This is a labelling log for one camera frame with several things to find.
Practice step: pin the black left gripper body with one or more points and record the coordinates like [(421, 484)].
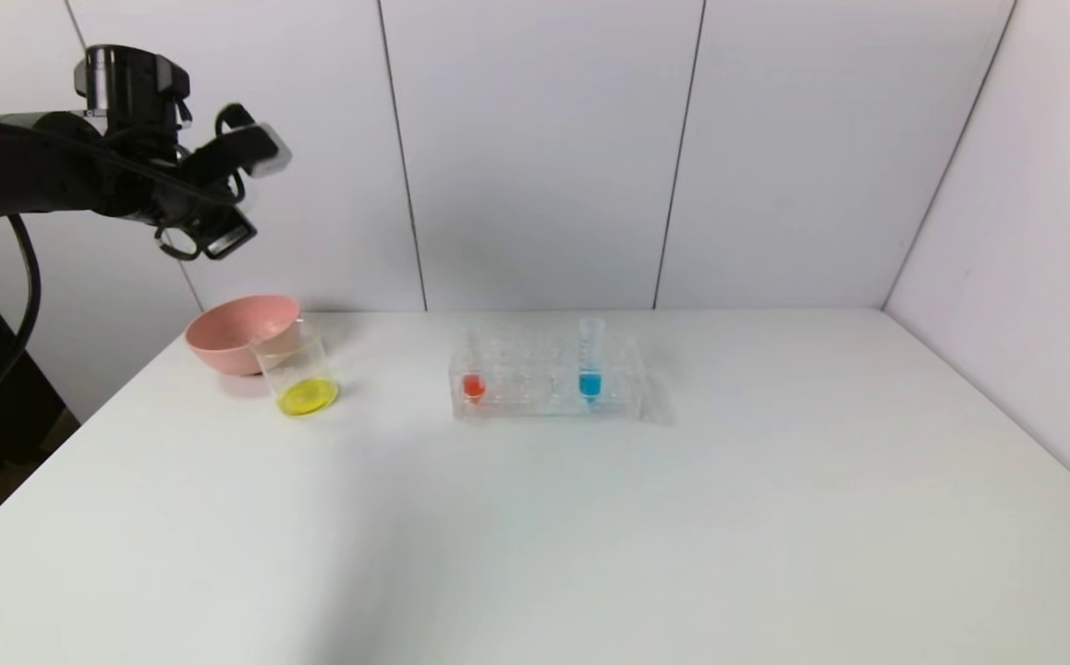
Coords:
[(228, 235)]

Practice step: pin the test tube with blue pigment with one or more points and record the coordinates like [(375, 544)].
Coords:
[(589, 383)]

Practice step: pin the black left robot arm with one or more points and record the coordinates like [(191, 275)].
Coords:
[(27, 166)]

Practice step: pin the clear glass beaker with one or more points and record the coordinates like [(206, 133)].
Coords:
[(306, 395)]

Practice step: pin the test tube with red pigment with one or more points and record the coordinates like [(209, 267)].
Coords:
[(473, 385)]

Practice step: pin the clear acrylic test tube rack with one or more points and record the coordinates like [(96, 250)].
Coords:
[(535, 402)]

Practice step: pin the pink plastic bowl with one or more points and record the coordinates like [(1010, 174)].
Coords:
[(230, 337)]

